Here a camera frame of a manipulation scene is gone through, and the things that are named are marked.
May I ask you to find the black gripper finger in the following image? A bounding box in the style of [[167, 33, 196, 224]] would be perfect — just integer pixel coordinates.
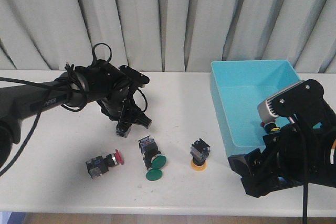
[[118, 115, 132, 126], [240, 175, 289, 197], [228, 148, 264, 177], [131, 109, 152, 129]]

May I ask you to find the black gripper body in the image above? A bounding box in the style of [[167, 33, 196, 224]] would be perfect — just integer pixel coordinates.
[[98, 85, 139, 122], [262, 123, 331, 182]]

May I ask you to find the yellow push button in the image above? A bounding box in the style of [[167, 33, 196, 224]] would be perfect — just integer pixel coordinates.
[[116, 124, 131, 138], [190, 138, 211, 171]]

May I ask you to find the red push button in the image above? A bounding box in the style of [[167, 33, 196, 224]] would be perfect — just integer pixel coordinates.
[[86, 149, 124, 178], [260, 120, 280, 134]]

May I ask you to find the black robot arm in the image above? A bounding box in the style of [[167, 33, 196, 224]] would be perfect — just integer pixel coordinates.
[[1, 60, 152, 174], [228, 123, 335, 198]]

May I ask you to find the blue plastic box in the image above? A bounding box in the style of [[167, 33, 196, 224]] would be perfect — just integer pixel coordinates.
[[211, 60, 300, 157]]

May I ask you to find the green push button lying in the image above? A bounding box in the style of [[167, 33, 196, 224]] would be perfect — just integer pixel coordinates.
[[138, 136, 167, 169]]

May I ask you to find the red push button lying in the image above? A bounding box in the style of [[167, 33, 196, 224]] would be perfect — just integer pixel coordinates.
[[86, 149, 124, 178]]

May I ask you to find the yellow push button upside down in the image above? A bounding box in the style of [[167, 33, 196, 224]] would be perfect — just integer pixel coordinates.
[[190, 138, 211, 171]]

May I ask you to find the green button cap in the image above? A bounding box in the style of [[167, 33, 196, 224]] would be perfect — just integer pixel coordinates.
[[145, 169, 163, 181]]

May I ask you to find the grey pleated curtain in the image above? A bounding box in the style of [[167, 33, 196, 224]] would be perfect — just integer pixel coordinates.
[[1, 0, 335, 73]]

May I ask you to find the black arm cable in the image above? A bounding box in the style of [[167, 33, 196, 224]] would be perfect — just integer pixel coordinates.
[[288, 115, 310, 224], [0, 42, 148, 176]]

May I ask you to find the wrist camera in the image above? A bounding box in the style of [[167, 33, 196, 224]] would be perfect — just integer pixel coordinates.
[[119, 65, 150, 88], [257, 79, 324, 124]]

